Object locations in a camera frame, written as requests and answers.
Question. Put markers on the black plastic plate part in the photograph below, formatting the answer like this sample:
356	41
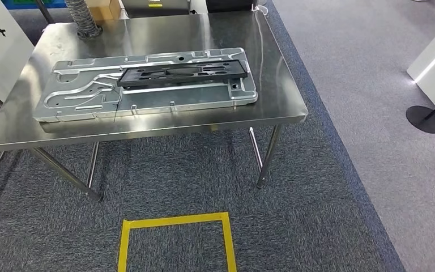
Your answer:
238	69

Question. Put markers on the stainless steel workbench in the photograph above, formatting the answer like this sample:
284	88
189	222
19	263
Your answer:
270	75

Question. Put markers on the stamped sheet metal panel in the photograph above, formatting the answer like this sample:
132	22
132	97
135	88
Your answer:
187	99

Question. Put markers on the yellow floor tape square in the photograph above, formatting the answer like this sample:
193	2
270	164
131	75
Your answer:
176	220

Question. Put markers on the black machine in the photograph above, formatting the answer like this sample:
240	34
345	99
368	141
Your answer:
228	5

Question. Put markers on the grey machine with yellow label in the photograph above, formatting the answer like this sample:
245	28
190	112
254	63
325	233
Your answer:
153	7

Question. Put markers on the cardboard box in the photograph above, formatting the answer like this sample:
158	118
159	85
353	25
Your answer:
105	11

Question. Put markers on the black stanchion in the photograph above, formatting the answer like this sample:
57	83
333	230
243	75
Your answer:
424	122

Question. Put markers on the black pole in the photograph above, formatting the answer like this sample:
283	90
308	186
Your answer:
45	11

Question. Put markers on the white panel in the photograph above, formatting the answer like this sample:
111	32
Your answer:
0	56

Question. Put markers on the blue and green crate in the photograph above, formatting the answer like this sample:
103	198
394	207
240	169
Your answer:
18	3

